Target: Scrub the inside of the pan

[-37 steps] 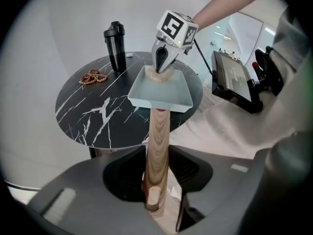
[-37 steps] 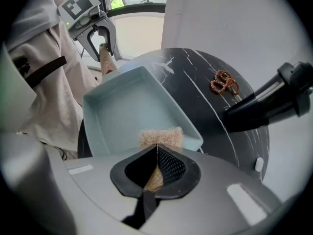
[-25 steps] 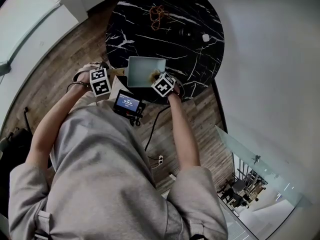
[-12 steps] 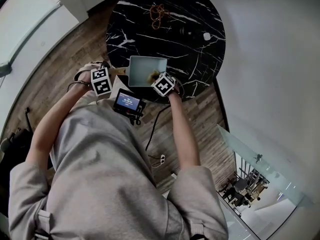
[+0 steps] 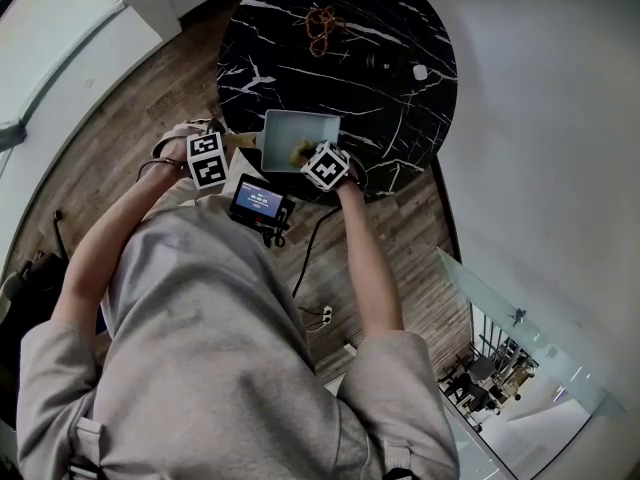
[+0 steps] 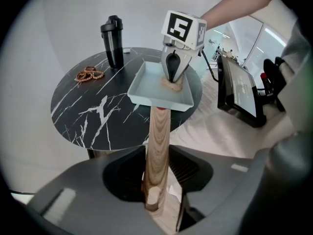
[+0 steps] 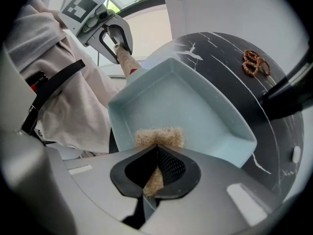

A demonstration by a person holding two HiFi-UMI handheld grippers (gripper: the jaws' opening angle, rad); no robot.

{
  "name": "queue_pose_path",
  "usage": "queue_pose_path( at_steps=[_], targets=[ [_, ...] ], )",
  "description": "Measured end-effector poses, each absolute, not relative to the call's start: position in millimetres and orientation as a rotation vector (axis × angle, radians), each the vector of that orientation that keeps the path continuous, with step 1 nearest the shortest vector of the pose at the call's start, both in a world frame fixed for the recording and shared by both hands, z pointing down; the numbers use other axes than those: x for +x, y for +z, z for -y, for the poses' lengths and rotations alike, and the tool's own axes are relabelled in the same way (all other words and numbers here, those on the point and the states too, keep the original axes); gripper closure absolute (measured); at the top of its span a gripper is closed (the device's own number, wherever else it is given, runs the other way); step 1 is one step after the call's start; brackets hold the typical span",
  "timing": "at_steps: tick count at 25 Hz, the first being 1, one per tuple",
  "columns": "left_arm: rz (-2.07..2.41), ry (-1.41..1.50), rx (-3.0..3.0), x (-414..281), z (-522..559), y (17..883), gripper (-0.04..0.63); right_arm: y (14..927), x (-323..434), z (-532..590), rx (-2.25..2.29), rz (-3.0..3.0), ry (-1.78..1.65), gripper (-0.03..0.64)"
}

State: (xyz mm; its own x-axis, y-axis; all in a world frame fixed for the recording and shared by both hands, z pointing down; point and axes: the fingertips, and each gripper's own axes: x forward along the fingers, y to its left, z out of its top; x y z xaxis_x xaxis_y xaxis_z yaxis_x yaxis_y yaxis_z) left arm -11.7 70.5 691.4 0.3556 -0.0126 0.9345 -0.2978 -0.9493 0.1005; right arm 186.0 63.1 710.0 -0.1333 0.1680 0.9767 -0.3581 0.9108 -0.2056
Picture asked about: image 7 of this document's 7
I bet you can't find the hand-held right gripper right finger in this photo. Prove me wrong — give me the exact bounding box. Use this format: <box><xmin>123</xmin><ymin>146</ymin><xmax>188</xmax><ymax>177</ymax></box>
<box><xmin>146</xmin><ymin>144</ymin><xmax>289</xmax><ymax>235</ymax></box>

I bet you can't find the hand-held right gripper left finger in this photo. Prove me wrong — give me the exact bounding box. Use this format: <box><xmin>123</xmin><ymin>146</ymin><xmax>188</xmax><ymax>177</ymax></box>
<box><xmin>64</xmin><ymin>144</ymin><xmax>159</xmax><ymax>222</ymax></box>

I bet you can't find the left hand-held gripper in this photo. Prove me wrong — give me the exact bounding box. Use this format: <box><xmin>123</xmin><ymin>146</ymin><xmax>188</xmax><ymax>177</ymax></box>
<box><xmin>58</xmin><ymin>0</ymin><xmax>134</xmax><ymax>65</ymax></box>

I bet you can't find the grey dustpan with wooden handle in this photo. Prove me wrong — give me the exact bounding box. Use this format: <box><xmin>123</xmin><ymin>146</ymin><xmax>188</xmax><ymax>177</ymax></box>
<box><xmin>107</xmin><ymin>45</ymin><xmax>258</xmax><ymax>170</ymax></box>

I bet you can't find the black framed window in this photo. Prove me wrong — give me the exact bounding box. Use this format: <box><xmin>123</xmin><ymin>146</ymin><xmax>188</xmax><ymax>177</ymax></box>
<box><xmin>89</xmin><ymin>0</ymin><xmax>169</xmax><ymax>18</ymax></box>

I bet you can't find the person in white coat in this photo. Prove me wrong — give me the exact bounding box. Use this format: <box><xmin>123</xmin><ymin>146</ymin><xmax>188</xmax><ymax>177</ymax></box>
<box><xmin>4</xmin><ymin>0</ymin><xmax>123</xmax><ymax>154</ymax></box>

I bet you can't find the small white case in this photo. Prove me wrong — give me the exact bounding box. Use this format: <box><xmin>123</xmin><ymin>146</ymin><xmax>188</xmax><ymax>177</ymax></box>
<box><xmin>292</xmin><ymin>145</ymin><xmax>302</xmax><ymax>163</ymax></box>

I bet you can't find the black strap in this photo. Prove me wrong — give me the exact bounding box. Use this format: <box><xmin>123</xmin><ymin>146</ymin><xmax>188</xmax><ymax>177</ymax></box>
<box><xmin>23</xmin><ymin>59</ymin><xmax>86</xmax><ymax>135</ymax></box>

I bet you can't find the brown bead string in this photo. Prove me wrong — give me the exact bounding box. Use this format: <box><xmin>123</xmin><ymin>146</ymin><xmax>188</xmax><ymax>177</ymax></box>
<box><xmin>242</xmin><ymin>49</ymin><xmax>271</xmax><ymax>77</ymax></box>

